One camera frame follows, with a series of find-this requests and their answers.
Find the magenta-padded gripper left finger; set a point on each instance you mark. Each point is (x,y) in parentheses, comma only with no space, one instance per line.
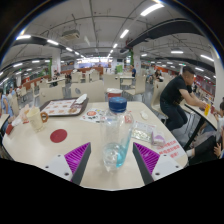
(77,156)

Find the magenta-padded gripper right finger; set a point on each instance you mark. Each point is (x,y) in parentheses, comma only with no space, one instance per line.
(146,156)

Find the clear blue-capped water bottle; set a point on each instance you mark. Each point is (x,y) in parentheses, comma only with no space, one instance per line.
(116,133)

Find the clear plastic wrapper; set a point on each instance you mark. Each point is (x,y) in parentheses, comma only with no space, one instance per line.
(143,131)

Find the flat round red coaster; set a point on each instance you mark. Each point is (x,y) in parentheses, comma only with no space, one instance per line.
(58,135)

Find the small white packet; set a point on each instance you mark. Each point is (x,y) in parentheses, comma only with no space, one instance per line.
(144,115)

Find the brown tray with paper liner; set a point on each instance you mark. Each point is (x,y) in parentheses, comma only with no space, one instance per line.
(60,107)

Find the white paper napkin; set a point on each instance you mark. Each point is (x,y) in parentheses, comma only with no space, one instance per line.
(81,98)

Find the person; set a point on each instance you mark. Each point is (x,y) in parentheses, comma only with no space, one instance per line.
(208,146)
(175,93)
(5,103)

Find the beige chair with round hole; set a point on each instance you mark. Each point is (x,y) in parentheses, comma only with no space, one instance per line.
(88,90)
(50,94)

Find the black-edged beige side table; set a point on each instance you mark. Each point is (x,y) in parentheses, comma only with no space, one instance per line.
(2,120)
(200,115)

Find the beige dining chairs group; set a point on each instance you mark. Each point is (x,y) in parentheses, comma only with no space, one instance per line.
(140,85)

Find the red flat packet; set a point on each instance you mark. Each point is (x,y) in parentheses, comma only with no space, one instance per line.
(9,129)

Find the ceiling air conditioner unit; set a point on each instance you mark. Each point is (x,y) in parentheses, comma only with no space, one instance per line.
(70,35)

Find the ceiling strip lights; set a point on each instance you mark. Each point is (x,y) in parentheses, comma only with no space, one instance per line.
(151,9)

